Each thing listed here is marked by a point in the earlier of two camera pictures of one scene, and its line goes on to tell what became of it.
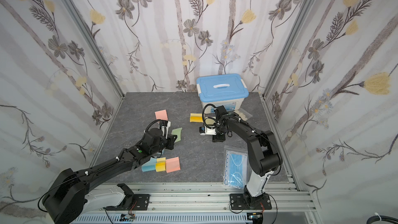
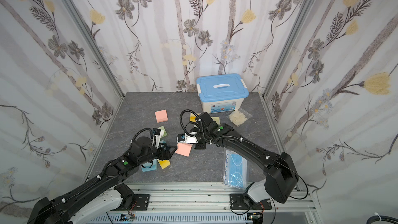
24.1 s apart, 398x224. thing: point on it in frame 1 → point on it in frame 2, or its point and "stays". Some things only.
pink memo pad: (172, 164) → (184, 149)
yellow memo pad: (196, 117) stays
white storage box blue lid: (229, 89) stays
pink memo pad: (161, 114) stays
